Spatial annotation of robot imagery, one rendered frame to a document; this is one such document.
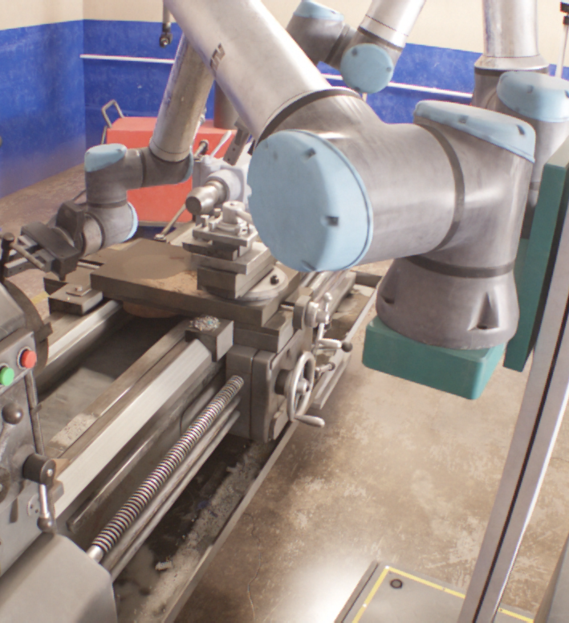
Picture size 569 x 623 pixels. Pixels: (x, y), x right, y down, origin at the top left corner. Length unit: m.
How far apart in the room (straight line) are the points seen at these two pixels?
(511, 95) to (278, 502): 1.85
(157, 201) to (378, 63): 3.66
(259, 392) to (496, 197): 1.32
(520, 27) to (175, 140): 0.72
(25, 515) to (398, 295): 0.77
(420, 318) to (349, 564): 1.71
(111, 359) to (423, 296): 1.40
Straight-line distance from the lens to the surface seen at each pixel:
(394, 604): 1.98
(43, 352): 1.49
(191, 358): 1.90
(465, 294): 0.87
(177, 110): 1.46
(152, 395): 1.75
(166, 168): 1.57
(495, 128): 0.81
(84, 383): 2.03
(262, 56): 0.87
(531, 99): 1.27
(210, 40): 0.94
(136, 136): 4.73
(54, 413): 1.92
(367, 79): 1.28
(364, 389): 3.38
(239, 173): 2.42
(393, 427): 3.16
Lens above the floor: 1.80
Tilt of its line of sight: 28 degrees down
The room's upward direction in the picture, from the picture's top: 4 degrees clockwise
